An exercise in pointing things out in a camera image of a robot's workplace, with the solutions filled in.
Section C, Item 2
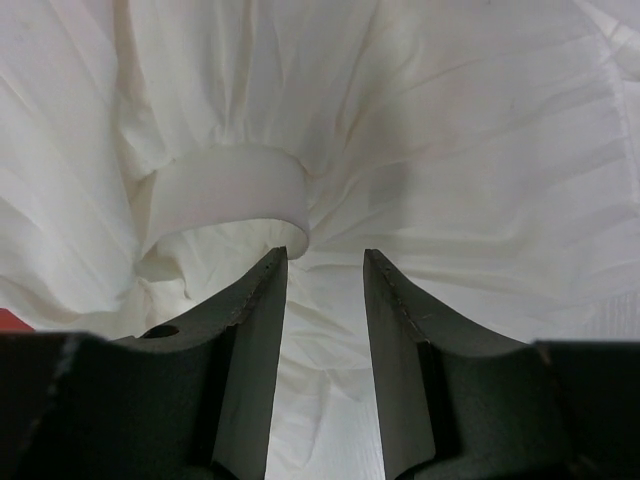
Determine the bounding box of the white pleated skirt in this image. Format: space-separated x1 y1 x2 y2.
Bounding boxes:
1 1 639 479

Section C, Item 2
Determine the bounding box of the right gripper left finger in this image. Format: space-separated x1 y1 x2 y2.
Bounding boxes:
107 247 288 479

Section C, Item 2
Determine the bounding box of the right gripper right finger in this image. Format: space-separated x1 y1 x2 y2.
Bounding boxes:
363 249 538 479

